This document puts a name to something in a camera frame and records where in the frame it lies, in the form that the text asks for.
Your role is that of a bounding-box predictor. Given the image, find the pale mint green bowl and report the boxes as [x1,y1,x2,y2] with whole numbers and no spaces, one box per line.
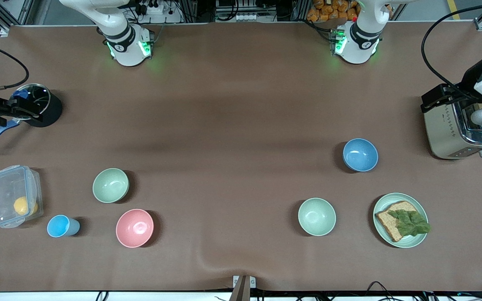
[298,198,337,237]

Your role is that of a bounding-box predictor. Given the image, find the black looped floor cable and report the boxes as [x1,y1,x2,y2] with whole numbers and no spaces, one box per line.
[367,281,398,301]

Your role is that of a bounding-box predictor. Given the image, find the bag of orange snacks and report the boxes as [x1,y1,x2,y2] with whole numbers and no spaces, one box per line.
[307,0,361,22]

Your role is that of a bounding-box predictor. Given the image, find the green plate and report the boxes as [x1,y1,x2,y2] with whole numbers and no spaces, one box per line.
[373,193,429,249]

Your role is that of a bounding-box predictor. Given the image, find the blue bowl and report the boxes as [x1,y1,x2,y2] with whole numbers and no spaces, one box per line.
[343,138,379,173]

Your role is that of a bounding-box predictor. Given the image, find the black saucepan with blue handle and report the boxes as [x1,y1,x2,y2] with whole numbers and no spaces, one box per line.
[0,83,63,152]

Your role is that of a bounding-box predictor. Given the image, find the green lettuce leaf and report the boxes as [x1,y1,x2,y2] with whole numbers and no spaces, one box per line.
[387,209,431,237]

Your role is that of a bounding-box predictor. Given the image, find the large white power strip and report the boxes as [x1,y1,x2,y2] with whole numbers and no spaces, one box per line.
[134,0,183,23]

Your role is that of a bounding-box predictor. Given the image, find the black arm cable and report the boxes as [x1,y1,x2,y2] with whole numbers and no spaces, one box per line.
[421,2,482,99]
[0,44,30,92]

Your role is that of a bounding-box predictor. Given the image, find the brown table cloth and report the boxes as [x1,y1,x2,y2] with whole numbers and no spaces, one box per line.
[0,21,482,293]

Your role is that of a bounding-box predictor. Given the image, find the sage green bowl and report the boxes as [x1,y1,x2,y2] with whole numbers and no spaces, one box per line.
[92,168,130,204]

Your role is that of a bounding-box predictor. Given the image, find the pink bowl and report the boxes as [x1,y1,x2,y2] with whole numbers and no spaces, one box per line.
[116,209,154,248]

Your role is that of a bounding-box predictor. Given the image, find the blue plastic cup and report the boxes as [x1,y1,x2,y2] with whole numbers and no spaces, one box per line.
[47,214,80,238]

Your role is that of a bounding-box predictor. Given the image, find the glass lid with blue knob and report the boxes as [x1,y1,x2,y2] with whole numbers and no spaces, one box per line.
[8,84,52,121]

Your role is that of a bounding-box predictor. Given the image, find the beige and chrome toaster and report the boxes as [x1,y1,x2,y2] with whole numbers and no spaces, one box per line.
[423,98,482,160]

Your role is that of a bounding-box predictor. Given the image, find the brown bread slice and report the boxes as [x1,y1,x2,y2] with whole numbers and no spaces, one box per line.
[375,201,423,242]

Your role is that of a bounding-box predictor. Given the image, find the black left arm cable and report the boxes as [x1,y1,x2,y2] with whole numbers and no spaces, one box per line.
[421,2,482,99]

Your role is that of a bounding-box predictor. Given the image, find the yellow lemon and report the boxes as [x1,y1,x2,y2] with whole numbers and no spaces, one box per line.
[14,196,38,216]

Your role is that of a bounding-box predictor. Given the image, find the clear plastic lidded container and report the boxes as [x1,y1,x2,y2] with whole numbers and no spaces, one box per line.
[0,165,44,229]

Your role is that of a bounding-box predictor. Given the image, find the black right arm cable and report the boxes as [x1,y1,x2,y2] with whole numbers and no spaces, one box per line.
[0,44,30,92]

